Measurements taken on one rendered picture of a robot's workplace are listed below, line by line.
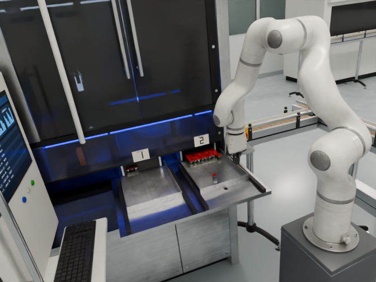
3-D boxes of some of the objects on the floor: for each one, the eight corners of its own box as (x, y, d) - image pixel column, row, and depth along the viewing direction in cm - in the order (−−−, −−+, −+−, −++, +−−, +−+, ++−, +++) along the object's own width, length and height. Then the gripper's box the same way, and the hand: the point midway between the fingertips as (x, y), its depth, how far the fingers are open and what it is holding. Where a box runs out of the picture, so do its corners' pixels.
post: (228, 258, 207) (203, -104, 119) (235, 255, 209) (216, -104, 121) (231, 264, 202) (208, -110, 114) (239, 262, 203) (222, -110, 115)
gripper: (225, 136, 126) (226, 171, 134) (253, 128, 130) (253, 162, 138) (217, 130, 132) (219, 164, 140) (244, 123, 137) (245, 156, 145)
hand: (236, 159), depth 138 cm, fingers closed
